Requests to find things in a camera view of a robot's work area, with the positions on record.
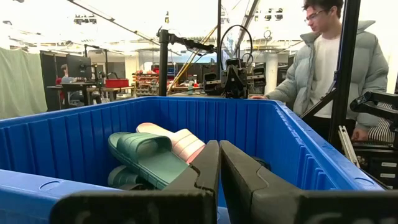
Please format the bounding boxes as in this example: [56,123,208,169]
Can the person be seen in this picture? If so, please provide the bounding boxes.
[248,0,390,142]
[55,63,79,105]

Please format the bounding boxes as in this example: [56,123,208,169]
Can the cluttered parts shelf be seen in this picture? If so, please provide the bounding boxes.
[132,68,161,98]

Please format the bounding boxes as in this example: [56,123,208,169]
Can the pink rubber slide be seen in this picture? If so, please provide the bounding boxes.
[136,121,207,166]

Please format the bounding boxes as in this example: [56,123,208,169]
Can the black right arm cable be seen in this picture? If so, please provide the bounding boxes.
[218,24,254,68]

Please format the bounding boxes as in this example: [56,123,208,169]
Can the black computer monitor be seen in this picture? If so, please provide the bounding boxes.
[65,54,93,80]

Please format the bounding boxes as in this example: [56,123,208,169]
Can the green rubber slide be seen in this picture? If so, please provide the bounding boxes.
[107,164,156,191]
[107,131,190,191]

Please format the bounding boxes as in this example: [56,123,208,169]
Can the black camera stand pole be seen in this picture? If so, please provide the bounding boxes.
[157,26,216,97]

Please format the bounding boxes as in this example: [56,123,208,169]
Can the large blue plastic bin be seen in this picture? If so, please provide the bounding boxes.
[0,95,385,224]

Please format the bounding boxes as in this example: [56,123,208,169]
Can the wooden work desk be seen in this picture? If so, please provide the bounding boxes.
[46,81,135,110]

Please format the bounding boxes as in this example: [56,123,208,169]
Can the white pillar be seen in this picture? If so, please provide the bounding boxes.
[264,52,279,96]

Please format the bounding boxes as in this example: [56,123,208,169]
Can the black clamp device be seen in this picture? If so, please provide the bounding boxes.
[349,90,398,133]

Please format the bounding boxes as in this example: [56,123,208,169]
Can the black drawer cabinet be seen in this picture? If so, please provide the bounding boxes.
[353,145,398,189]

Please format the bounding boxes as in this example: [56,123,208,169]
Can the black upright frame post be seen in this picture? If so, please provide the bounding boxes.
[300,0,362,149]

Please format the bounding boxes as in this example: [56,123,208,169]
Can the red plastic bin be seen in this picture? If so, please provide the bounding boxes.
[104,78,130,89]

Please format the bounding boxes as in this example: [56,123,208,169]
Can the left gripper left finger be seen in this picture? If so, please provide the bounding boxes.
[49,139,221,224]

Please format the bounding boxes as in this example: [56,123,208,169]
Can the green cloth curtain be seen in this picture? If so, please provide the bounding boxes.
[0,46,49,121]

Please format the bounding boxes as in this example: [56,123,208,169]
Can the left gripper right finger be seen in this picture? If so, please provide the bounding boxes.
[219,139,398,224]

